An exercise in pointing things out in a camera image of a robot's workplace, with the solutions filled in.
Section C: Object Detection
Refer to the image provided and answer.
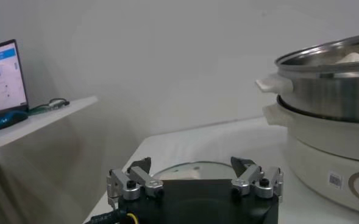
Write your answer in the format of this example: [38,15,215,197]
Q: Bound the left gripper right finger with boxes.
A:
[229,156,284,200]

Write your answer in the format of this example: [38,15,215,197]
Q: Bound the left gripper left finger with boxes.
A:
[107,156,165,201]

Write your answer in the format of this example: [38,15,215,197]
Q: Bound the glass lid with cream handle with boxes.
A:
[151,161,238,181]

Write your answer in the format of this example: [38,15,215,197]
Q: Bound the white steamed baozi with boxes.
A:
[336,52,359,65]

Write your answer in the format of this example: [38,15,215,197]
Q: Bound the perforated steel steamer basket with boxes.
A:
[255,32,359,124]

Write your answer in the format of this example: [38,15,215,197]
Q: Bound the cream electric cooker pot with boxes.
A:
[261,102,359,217]

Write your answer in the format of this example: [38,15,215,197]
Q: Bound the white side table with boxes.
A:
[0,96,98,153]

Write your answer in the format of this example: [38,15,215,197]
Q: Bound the blue object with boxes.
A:
[0,110,29,133]

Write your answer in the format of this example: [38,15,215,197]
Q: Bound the open laptop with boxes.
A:
[0,38,30,116]

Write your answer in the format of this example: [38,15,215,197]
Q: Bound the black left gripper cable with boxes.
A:
[86,208,139,224]

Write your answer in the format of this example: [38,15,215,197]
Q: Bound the black looped cable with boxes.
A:
[47,97,71,110]

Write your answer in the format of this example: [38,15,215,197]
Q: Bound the green cable bundle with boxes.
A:
[28,103,60,116]

